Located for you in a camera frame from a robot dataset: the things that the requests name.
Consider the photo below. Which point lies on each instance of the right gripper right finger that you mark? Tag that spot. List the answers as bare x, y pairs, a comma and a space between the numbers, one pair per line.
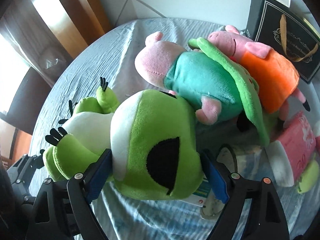
266, 218

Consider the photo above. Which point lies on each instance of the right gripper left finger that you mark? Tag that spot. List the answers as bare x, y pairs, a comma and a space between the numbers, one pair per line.
62, 209

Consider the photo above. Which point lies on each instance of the large green frog plush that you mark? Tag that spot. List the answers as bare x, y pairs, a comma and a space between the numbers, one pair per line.
150, 138

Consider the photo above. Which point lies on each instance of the white green paper box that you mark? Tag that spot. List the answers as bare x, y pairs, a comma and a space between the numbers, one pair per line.
199, 197

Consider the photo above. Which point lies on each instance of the small green round plush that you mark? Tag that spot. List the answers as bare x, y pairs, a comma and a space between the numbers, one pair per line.
309, 177

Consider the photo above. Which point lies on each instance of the pink tissue pack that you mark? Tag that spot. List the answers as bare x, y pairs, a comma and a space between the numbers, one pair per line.
291, 151

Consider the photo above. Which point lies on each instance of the green dinosaur plush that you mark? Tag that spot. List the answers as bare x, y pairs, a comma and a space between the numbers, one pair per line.
244, 83

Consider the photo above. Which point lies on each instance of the pig plush orange dress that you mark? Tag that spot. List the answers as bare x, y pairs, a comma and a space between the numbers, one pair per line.
276, 76

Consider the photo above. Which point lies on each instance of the pig plush teal shirt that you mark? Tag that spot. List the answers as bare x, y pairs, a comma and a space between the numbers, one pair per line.
200, 80

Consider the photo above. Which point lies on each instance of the striped blue bed sheet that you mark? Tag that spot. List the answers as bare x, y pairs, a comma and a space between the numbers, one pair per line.
112, 56

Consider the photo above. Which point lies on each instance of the black gift bag gold handles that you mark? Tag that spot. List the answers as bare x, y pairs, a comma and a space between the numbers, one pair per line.
273, 24

